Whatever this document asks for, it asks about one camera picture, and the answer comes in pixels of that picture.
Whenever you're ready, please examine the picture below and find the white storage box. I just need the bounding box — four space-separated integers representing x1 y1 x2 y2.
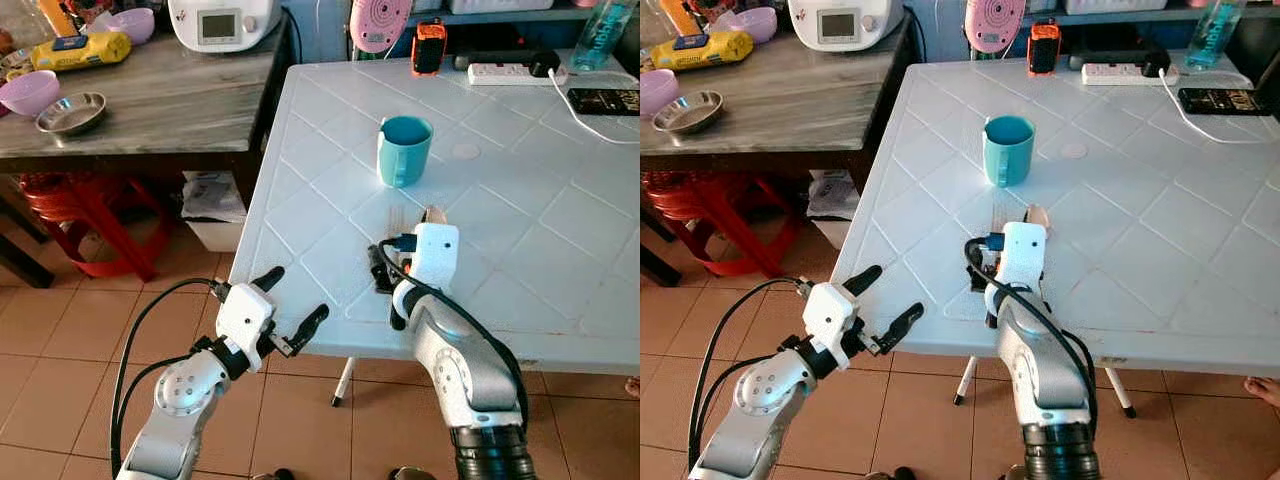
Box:
181 170 249 254
807 169 863 252

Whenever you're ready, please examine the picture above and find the teal mug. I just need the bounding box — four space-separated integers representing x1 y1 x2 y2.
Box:
376 115 435 189
982 114 1038 189

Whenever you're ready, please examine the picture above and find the white plastic table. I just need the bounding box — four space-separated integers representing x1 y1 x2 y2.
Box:
228 58 641 408
832 58 1280 419

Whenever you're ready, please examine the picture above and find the red plastic stool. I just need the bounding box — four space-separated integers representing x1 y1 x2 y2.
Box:
18 171 173 282
640 169 793 282

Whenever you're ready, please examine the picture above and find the grey wooden side table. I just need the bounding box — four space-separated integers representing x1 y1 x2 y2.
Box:
0 18 298 291
640 18 919 289

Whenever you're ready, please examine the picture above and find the orange and black handset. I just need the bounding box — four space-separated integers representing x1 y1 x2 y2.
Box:
1026 18 1062 77
411 18 448 77

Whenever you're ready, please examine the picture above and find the white power strip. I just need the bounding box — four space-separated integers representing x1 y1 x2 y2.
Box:
1081 62 1173 87
467 62 563 87

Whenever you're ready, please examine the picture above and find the long black bar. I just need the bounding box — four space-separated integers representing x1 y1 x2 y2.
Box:
454 50 531 70
1067 50 1145 70

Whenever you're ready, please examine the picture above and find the stainless steel bowl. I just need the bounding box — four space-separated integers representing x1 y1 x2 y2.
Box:
652 89 726 137
35 91 109 137

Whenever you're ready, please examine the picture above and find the pink round appliance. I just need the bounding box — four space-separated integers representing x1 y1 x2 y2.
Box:
964 0 1027 54
349 0 414 54

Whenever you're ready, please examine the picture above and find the white rice cooker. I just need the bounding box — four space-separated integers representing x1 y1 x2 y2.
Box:
787 0 907 54
167 0 284 54

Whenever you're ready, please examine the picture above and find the yellow food bag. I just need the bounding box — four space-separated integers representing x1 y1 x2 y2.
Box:
649 31 755 74
31 31 134 74

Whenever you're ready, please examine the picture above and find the purple plastic bowl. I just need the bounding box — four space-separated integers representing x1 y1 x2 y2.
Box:
714 7 779 47
107 8 157 47

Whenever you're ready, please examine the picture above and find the pink plastic bowl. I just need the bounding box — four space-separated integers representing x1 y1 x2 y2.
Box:
0 69 62 119
640 68 682 117

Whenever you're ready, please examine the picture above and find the black flat box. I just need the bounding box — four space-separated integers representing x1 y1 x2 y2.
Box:
566 87 641 117
1177 87 1257 115

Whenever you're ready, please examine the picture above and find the clear blue water bottle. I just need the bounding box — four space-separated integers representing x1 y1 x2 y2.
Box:
1186 0 1247 72
571 0 634 72

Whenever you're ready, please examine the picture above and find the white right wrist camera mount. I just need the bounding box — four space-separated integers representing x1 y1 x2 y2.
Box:
408 223 462 293
996 222 1049 293

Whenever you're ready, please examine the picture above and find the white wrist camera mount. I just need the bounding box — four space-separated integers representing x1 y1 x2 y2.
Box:
408 223 462 293
214 282 277 347
803 282 867 347
996 222 1049 293

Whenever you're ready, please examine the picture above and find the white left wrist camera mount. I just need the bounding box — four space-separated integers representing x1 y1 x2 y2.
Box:
214 282 277 347
803 282 867 347

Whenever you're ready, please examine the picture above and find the white charging cable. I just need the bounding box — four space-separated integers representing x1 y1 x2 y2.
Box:
1158 70 1253 147
547 68 641 147

